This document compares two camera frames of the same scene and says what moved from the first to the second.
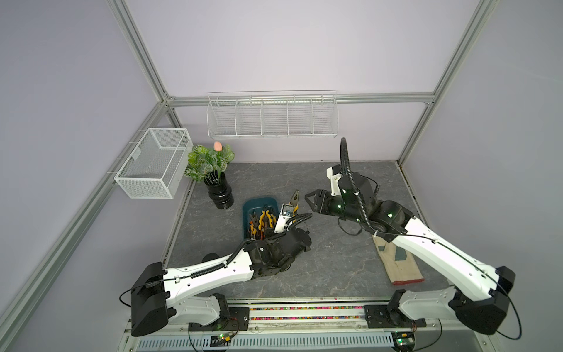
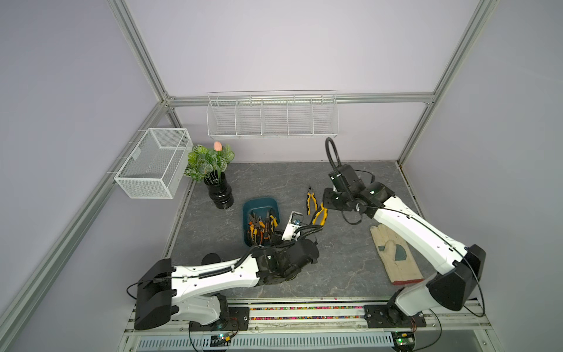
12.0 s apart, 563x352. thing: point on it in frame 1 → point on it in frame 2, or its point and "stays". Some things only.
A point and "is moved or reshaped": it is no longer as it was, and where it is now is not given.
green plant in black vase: (210, 166) stays
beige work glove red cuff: (399, 263) stays
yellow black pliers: (254, 224) → (323, 215)
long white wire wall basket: (266, 114) stays
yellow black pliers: (294, 202) is moved or reshaped
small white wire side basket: (157, 168) stays
